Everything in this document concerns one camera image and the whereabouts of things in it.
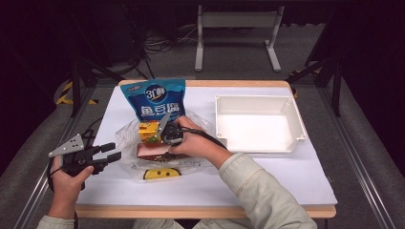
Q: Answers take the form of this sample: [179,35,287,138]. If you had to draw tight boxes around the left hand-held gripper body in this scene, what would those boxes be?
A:
[48,133,103,177]

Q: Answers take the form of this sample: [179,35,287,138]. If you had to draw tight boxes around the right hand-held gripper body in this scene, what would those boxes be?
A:
[157,111,184,147]

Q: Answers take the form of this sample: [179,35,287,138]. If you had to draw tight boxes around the clear smiley plastic bag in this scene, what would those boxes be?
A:
[115,109,221,182]

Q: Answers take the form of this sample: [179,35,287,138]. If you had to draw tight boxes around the yellow juice carton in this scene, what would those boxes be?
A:
[138,120,163,145]

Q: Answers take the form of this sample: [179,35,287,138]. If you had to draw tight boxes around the blue snack pouch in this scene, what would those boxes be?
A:
[119,78,187,123]

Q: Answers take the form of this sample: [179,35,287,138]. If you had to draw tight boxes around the white plastic tray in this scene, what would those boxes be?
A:
[214,94,308,155]

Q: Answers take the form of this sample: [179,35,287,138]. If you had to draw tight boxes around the person's right hand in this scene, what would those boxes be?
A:
[168,115,228,163]

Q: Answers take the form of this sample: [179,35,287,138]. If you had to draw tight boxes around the person's left hand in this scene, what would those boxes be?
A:
[51,156,95,208]

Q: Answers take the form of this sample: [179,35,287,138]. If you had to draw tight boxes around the white table mat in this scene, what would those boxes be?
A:
[77,86,338,206]

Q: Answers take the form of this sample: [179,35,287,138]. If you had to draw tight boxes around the wooden table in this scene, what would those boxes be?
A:
[75,79,338,219]

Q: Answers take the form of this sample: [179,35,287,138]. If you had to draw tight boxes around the person's legs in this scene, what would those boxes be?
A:
[132,219,266,229]

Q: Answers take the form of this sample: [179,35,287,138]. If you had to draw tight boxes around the tangled black cable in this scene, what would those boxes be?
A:
[80,116,104,149]

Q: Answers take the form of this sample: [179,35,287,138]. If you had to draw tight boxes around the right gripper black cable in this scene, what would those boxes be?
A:
[181,126,228,151]

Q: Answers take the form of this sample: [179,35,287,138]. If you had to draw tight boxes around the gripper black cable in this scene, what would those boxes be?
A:
[181,126,228,151]
[47,156,79,229]

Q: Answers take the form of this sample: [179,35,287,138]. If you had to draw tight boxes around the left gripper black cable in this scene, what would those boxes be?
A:
[47,156,79,229]

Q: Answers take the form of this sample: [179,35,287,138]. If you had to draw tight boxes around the aluminium floor rail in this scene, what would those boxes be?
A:
[12,111,80,229]
[318,85,395,229]

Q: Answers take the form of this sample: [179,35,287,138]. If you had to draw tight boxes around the black floor cables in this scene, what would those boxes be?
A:
[125,4,200,80]

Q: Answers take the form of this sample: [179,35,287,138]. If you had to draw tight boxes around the white metal table frame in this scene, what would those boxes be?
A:
[194,4,286,73]

